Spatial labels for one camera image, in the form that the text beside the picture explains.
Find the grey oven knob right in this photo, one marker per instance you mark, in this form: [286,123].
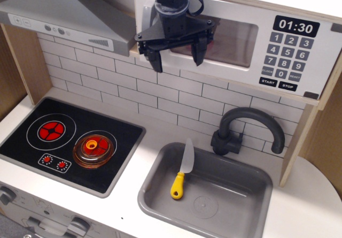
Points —
[78,226]

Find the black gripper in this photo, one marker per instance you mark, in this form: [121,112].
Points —
[177,30]

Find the yellow handled toy knife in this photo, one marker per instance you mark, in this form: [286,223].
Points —
[187,163]

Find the red toy strawberry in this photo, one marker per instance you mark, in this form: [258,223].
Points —
[211,45]

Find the wooden microwave cabinet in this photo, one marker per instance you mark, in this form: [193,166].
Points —
[274,48]

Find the grey oven knob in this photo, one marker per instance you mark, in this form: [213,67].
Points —
[78,226]
[7,195]

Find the grey oven door handle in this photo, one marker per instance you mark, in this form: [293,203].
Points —
[48,228]

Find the grey range hood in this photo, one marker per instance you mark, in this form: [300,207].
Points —
[90,22]

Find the white microwave door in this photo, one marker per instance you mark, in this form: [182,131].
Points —
[278,51]

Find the black toy stovetop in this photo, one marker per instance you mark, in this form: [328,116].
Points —
[44,141]

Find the orange transparent pot lid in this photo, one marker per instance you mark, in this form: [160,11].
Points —
[93,151]

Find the grey oven knob left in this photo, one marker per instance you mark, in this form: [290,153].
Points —
[7,195]

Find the grey sink basin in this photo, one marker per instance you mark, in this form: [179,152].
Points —
[222,197]

